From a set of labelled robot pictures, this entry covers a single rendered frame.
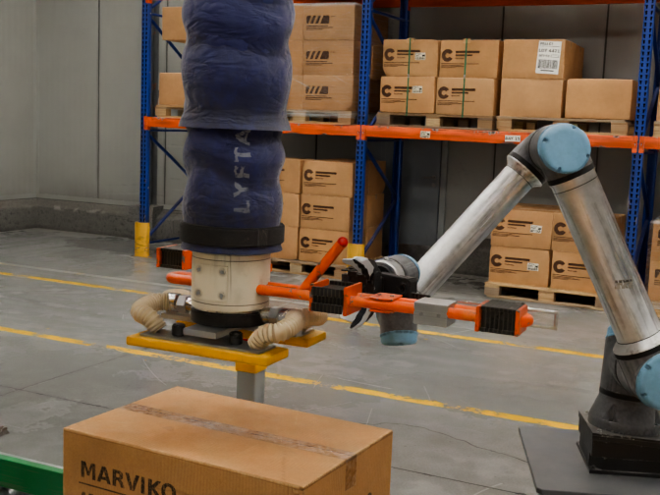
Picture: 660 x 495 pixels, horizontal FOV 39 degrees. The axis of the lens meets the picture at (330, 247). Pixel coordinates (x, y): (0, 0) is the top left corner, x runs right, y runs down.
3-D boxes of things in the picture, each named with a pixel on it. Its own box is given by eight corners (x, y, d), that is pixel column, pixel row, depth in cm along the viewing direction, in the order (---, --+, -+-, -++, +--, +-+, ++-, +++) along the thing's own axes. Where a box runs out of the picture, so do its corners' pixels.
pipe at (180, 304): (131, 326, 202) (131, 301, 201) (193, 307, 225) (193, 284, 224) (271, 348, 188) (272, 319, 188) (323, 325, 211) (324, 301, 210)
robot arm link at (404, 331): (414, 339, 238) (413, 290, 236) (420, 348, 226) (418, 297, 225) (377, 341, 238) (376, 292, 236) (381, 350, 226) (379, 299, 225)
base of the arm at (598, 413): (578, 412, 261) (582, 377, 260) (645, 418, 262) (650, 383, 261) (600, 433, 242) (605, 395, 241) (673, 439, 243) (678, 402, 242)
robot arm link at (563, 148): (684, 381, 241) (569, 113, 234) (713, 399, 224) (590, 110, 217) (630, 406, 242) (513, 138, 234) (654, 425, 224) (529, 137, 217)
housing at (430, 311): (412, 324, 186) (412, 302, 185) (422, 317, 192) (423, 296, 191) (446, 328, 183) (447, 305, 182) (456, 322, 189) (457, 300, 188)
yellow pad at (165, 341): (125, 345, 201) (125, 321, 200) (152, 336, 210) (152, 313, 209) (266, 367, 187) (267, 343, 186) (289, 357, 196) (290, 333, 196)
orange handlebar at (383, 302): (121, 281, 213) (121, 265, 213) (192, 264, 241) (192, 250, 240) (528, 333, 176) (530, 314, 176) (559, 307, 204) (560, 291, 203)
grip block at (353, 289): (306, 312, 193) (307, 284, 192) (326, 304, 202) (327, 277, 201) (344, 317, 190) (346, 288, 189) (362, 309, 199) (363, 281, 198)
